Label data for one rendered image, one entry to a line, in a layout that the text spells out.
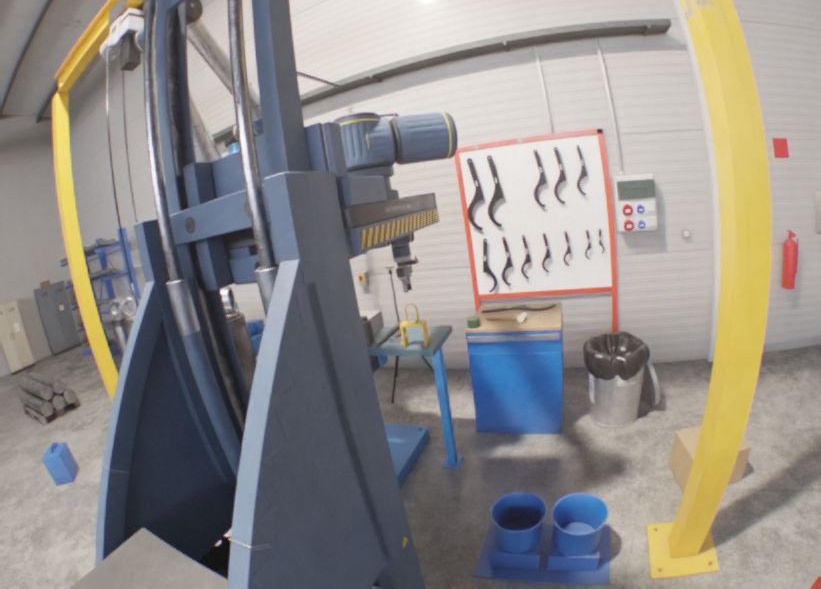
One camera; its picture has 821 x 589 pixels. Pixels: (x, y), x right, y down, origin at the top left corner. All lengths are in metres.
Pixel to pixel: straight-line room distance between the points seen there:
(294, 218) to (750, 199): 1.42
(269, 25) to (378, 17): 3.58
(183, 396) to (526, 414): 2.50
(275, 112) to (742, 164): 1.45
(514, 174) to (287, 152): 3.01
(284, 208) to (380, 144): 0.70
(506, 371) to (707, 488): 1.74
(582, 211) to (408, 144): 2.55
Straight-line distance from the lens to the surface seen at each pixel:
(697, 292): 4.20
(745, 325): 1.60
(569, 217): 3.76
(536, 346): 2.85
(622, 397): 3.13
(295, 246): 0.83
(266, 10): 1.12
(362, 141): 1.45
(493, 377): 3.01
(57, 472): 4.69
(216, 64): 1.89
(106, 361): 4.67
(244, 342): 2.33
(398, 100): 4.20
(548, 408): 3.10
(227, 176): 1.26
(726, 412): 1.76
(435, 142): 1.50
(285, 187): 0.83
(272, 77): 1.03
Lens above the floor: 1.94
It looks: 12 degrees down
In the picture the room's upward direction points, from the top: 9 degrees counter-clockwise
